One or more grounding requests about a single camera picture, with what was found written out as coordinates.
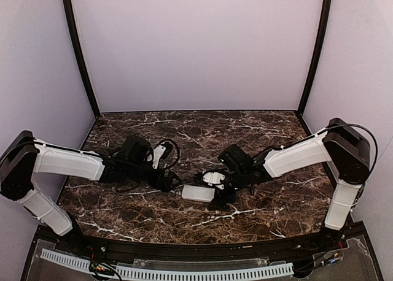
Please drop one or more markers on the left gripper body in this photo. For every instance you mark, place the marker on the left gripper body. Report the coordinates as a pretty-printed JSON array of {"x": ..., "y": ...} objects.
[{"x": 167, "y": 180}]

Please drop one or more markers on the black frame post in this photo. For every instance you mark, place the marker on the black frame post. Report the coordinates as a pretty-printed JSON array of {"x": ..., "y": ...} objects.
[
  {"x": 78, "y": 53},
  {"x": 317, "y": 50}
]

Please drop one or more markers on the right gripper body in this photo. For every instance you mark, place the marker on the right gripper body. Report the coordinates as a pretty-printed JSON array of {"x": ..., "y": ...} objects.
[{"x": 225, "y": 194}]

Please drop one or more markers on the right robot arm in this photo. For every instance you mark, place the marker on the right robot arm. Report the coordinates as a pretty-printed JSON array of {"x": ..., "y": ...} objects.
[{"x": 339, "y": 143}]

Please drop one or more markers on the left black frame post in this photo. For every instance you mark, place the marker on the left black frame post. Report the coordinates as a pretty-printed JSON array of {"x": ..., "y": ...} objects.
[{"x": 78, "y": 53}]

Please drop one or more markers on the black front rail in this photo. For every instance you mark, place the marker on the black front rail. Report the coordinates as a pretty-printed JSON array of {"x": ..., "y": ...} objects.
[{"x": 304, "y": 251}]

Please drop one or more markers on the white cable duct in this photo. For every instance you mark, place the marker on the white cable duct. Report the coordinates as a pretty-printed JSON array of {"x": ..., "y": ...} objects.
[{"x": 251, "y": 269}]

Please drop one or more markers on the right black frame post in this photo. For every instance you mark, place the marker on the right black frame post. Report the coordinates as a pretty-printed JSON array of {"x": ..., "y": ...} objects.
[{"x": 317, "y": 50}]

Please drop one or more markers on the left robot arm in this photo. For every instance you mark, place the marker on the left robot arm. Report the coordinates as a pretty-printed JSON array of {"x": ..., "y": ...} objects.
[{"x": 136, "y": 159}]

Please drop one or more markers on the white remote control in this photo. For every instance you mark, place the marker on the white remote control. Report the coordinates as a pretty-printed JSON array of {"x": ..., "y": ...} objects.
[{"x": 195, "y": 193}]

